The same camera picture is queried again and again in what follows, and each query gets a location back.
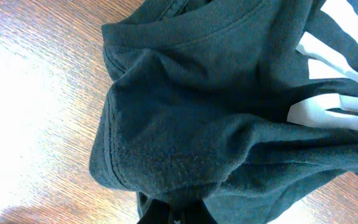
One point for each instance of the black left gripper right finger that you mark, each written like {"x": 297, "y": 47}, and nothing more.
{"x": 197, "y": 213}

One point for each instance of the dark green Nike t-shirt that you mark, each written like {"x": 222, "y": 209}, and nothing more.
{"x": 246, "y": 105}

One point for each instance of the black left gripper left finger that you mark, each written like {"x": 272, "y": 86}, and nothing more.
{"x": 157, "y": 213}

